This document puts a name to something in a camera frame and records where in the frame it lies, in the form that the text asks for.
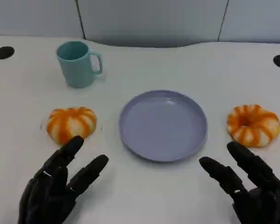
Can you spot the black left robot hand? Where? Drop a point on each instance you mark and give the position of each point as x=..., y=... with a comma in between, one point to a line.
x=46, y=191

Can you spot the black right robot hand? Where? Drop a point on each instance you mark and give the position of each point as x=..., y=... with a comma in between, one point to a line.
x=266, y=203

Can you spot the orange white toy bread roll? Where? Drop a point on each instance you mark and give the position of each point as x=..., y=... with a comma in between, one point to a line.
x=70, y=123

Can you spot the pale green mug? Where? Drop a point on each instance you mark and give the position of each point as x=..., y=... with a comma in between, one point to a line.
x=77, y=70

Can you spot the lilac plate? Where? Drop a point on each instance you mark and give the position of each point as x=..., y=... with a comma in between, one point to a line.
x=163, y=126

